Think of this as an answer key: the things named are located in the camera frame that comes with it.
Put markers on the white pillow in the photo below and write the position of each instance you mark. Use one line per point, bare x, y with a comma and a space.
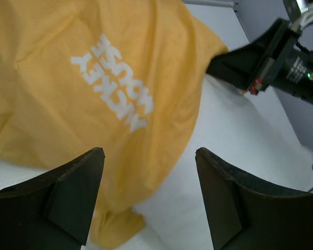
237, 156

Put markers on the yellow printed pillowcase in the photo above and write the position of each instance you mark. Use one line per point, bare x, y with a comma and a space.
125, 76

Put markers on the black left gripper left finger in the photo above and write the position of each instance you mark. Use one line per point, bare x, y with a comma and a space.
53, 210

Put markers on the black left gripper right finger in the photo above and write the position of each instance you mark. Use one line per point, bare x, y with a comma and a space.
247, 212

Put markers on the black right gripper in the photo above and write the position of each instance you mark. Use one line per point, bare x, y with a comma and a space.
274, 59

